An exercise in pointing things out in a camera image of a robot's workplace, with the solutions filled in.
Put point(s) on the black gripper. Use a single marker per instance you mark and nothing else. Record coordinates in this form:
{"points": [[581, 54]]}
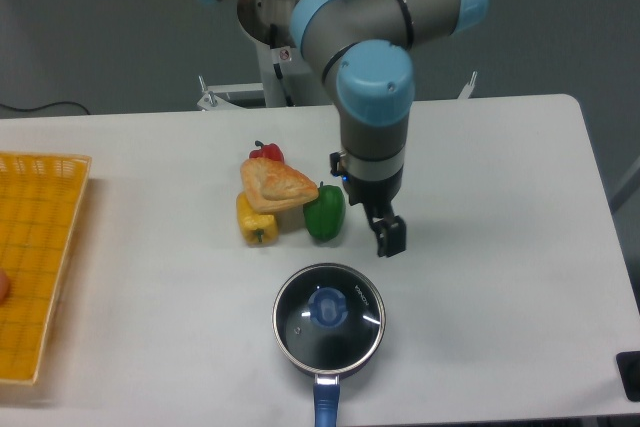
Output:
{"points": [[376, 198]]}

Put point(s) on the baked puff pastry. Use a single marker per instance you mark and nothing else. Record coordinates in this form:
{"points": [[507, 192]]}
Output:
{"points": [[272, 186]]}

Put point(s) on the red bell pepper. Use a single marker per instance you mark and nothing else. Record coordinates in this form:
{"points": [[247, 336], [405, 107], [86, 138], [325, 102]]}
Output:
{"points": [[269, 151]]}

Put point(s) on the yellow bell pepper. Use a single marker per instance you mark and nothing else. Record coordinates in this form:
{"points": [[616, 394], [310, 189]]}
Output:
{"points": [[256, 228]]}

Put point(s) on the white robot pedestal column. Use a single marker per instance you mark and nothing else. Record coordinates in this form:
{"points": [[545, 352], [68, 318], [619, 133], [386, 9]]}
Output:
{"points": [[267, 24]]}

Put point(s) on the black table grommet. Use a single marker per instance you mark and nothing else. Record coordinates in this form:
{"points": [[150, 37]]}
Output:
{"points": [[629, 368]]}

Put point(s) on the green bell pepper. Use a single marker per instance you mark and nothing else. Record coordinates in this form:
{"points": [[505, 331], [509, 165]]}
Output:
{"points": [[324, 216]]}

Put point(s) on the yellow woven basket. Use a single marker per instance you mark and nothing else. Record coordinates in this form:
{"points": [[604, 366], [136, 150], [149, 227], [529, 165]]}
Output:
{"points": [[41, 197]]}

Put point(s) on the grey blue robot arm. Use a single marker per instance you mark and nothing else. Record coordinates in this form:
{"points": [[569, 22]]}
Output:
{"points": [[359, 51]]}

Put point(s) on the white metal base frame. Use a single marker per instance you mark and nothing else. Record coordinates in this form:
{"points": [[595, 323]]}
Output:
{"points": [[240, 94]]}

